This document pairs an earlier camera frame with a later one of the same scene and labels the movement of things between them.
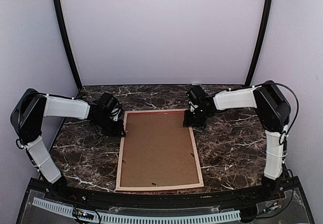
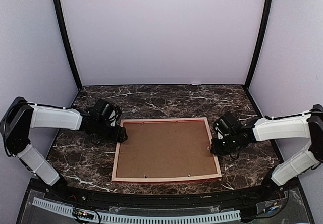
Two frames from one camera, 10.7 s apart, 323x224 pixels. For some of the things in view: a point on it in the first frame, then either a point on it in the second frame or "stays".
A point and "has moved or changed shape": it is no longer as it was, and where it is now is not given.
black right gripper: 188,121 → 217,151
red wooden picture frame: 157,152 has moved or changed shape
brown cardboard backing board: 158,151 has moved or changed shape
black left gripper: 118,132 → 117,136
